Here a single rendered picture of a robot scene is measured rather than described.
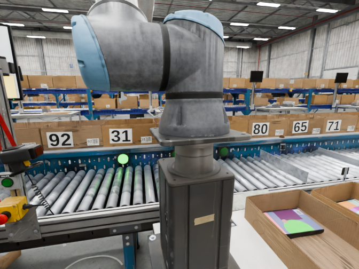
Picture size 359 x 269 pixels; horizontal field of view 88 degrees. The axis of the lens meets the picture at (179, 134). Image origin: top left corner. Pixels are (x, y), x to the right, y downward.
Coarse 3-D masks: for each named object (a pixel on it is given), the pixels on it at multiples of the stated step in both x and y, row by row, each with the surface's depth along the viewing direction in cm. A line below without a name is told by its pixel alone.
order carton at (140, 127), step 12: (108, 120) 160; (120, 120) 162; (132, 120) 165; (144, 120) 167; (108, 132) 135; (132, 132) 138; (144, 132) 140; (108, 144) 137; (120, 144) 138; (132, 144) 140; (144, 144) 142
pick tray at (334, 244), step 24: (288, 192) 83; (264, 216) 67; (312, 216) 79; (336, 216) 69; (264, 240) 68; (288, 240) 56; (312, 240) 67; (336, 240) 67; (288, 264) 57; (312, 264) 49; (336, 264) 58
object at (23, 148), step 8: (32, 144) 71; (0, 152) 66; (8, 152) 66; (16, 152) 66; (24, 152) 66; (32, 152) 67; (40, 152) 71; (0, 160) 66; (8, 160) 66; (16, 160) 66; (24, 160) 67; (16, 168) 68; (24, 168) 69
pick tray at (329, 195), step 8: (336, 184) 89; (344, 184) 90; (352, 184) 92; (312, 192) 83; (320, 192) 86; (328, 192) 88; (336, 192) 89; (344, 192) 91; (352, 192) 92; (328, 200) 77; (336, 200) 91; (336, 208) 74; (344, 208) 71; (352, 216) 69
